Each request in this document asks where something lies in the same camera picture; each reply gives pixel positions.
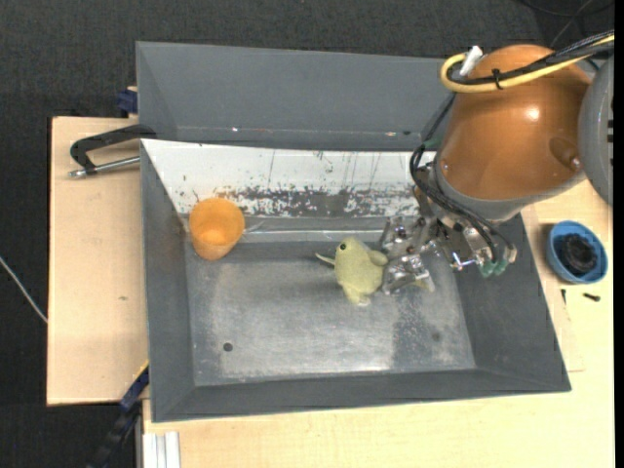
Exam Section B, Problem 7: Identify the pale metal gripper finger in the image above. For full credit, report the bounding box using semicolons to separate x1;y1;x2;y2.
381;255;435;296
380;216;431;258

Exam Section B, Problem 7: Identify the yellow-green plush toy animal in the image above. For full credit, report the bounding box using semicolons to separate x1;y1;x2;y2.
315;235;390;307

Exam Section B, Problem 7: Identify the blue bowl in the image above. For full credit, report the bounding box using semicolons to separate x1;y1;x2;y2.
544;219;609;285

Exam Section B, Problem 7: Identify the grey metal bin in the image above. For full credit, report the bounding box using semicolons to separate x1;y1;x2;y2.
135;40;572;423

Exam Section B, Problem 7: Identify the black round part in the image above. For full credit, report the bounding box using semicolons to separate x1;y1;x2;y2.
560;234;602;277

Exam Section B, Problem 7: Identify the orange plastic cup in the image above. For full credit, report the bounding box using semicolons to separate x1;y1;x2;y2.
188;197;247;262

